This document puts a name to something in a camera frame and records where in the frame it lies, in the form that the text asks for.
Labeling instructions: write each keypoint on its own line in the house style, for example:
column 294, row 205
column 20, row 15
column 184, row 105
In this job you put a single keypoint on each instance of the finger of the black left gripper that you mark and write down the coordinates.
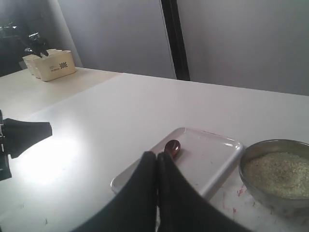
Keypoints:
column 19, row 140
column 15, row 127

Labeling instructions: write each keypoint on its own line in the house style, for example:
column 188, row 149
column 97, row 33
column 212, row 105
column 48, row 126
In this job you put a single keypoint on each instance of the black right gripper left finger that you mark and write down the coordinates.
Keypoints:
column 134, row 208

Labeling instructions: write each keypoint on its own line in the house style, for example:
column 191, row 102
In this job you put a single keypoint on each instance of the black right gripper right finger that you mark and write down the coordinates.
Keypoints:
column 181, row 208

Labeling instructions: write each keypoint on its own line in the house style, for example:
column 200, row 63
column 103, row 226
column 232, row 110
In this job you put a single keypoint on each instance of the brown wooden spoon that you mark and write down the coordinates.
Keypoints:
column 172, row 148

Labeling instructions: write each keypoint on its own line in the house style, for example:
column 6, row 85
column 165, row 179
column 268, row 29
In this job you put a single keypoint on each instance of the steel bowl of rice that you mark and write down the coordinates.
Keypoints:
column 276, row 174

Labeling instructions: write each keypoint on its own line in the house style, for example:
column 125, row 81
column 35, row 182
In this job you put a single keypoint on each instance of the white rectangular plastic tray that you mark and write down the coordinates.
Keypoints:
column 205, row 159

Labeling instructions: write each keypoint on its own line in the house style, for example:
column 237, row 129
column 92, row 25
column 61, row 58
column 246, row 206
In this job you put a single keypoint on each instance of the cream storage box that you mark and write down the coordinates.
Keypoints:
column 57, row 64

